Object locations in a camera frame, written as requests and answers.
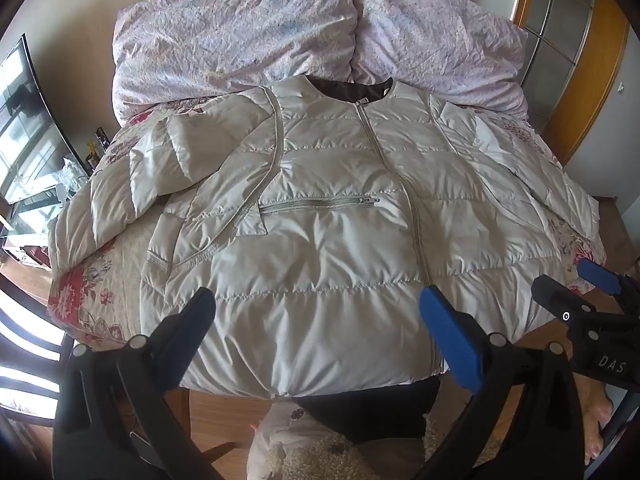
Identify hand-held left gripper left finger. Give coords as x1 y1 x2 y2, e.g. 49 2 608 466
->
54 287 217 480

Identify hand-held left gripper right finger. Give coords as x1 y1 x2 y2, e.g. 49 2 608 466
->
419 285 586 480

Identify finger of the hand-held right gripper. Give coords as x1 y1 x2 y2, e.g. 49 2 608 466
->
576 259 640 306
531 275 603 343

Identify white puffer jacket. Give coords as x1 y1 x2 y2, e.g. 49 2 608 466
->
50 75 601 401

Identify person's right hand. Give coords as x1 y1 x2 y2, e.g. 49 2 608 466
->
582 390 618 463

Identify floral bedspread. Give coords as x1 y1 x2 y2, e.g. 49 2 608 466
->
47 95 608 351

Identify dark wooden chair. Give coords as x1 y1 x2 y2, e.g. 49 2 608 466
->
0 260 77 431

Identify clear plastic wrap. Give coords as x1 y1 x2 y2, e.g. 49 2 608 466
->
56 156 92 197

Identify glass television stand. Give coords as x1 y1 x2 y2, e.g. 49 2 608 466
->
0 192 71 263

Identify bottles on stand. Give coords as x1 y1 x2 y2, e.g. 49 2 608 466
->
86 127 110 173

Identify flat screen television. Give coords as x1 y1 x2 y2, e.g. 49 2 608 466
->
0 34 92 206

